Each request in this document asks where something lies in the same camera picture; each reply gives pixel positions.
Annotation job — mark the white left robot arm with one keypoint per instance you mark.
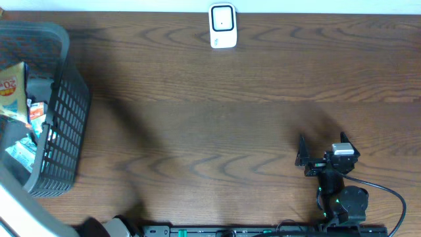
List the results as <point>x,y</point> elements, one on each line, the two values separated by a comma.
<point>21,215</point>

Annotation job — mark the teal white packet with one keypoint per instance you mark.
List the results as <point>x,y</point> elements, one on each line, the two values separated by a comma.
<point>24,151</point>

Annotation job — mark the white barcode scanner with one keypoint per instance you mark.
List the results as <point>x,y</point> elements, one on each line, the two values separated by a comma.
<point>222,25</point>

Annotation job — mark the dark grey plastic basket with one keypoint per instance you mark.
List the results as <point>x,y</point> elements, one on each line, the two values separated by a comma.
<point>53,79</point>

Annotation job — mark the orange snack packet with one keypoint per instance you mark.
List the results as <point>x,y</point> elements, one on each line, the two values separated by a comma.
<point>38,112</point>

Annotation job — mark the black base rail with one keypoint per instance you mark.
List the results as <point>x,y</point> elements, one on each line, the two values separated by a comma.
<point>288,230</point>

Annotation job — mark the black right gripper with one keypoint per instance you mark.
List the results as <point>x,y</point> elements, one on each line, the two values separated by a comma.
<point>314,167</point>

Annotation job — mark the yellow snack bag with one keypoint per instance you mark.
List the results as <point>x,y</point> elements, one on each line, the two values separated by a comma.
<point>13,93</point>

